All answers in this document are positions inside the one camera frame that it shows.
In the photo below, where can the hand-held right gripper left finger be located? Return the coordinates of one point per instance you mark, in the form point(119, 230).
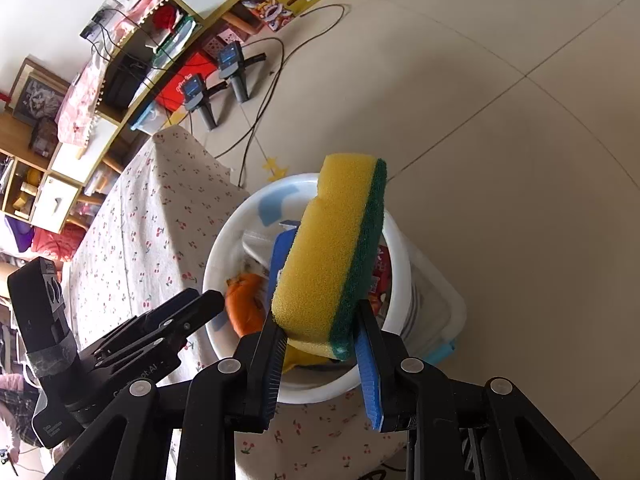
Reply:
point(265, 375)

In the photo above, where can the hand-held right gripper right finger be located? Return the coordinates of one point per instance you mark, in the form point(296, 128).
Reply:
point(367, 375)

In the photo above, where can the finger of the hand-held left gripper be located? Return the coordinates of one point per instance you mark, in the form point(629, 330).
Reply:
point(170, 302)
point(200, 310)

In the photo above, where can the orange toy carrots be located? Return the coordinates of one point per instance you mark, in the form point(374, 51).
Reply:
point(245, 305)

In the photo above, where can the white plastic bin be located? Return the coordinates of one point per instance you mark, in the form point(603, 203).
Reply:
point(222, 250)

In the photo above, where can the blue cardboard box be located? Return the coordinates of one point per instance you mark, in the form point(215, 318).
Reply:
point(279, 260)

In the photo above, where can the red drink can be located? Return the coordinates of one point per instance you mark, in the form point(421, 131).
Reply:
point(381, 280)

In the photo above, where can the yellow green sponge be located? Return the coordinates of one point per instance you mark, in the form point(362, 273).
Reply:
point(325, 260)

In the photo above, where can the cherry print tablecloth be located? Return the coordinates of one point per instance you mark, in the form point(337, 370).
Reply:
point(130, 240)

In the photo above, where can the red cushion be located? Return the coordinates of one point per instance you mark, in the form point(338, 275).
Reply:
point(52, 246)

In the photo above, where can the yellow star sticker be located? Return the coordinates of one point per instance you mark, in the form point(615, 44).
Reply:
point(273, 166)

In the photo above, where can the clear blue-lidded storage box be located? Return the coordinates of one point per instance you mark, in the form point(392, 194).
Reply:
point(150, 120)

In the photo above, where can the black device with blue screen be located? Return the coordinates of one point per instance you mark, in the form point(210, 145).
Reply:
point(232, 62)
point(192, 91)

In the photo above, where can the pink floral cloth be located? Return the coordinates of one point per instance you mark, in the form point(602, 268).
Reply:
point(80, 100)

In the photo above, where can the framed picture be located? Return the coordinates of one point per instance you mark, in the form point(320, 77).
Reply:
point(37, 95)

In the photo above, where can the black electronic box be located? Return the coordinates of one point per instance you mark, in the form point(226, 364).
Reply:
point(122, 80)

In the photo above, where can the red flat box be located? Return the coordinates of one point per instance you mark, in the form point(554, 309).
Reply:
point(192, 67)

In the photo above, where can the green white bag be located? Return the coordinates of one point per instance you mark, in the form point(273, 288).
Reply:
point(175, 40)

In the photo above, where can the pink patterned small box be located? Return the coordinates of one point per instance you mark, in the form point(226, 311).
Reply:
point(220, 42)

